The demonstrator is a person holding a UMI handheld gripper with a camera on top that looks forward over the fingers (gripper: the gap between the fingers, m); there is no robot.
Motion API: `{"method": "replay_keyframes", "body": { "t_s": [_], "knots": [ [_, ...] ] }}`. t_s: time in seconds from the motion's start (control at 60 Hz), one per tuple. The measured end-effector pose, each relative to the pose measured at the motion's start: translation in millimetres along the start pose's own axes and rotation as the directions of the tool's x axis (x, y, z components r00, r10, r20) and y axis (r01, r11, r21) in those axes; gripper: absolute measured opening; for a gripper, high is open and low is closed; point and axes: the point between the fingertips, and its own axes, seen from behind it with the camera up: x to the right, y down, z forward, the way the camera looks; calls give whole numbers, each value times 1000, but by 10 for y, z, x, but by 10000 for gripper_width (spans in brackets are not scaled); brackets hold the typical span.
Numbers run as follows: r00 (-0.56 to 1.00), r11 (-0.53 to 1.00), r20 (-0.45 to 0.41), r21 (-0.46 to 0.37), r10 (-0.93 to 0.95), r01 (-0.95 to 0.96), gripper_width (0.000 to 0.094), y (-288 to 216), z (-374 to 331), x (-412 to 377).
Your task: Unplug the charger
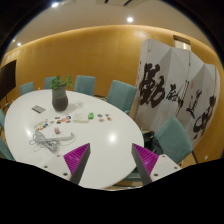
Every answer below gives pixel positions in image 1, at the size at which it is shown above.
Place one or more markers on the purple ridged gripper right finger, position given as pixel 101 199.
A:
pixel 151 166

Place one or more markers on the teal chair front right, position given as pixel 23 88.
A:
pixel 171 139

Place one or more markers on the white clear packet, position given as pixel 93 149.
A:
pixel 80 118

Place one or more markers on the teal chair far left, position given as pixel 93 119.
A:
pixel 26 88

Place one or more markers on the grey vase with green plant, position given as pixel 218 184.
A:
pixel 59 96

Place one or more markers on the teal chair far middle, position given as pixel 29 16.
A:
pixel 85 84

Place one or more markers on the teal chair near left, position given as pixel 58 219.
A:
pixel 4 150

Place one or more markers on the white power strip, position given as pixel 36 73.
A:
pixel 61 135

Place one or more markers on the teal chair far right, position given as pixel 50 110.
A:
pixel 121 95

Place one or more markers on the dark smartphone on table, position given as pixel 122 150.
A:
pixel 38 109

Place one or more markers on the black wall television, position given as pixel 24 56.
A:
pixel 7 78

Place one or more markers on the white folding calligraphy screen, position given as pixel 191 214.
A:
pixel 175 82

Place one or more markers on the teal chair far left-middle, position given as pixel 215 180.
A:
pixel 47 82

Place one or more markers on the colourful small sticker pieces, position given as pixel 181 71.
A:
pixel 46 123

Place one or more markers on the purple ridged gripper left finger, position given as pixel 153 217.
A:
pixel 71 165

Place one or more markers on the small green box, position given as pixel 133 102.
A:
pixel 91 116

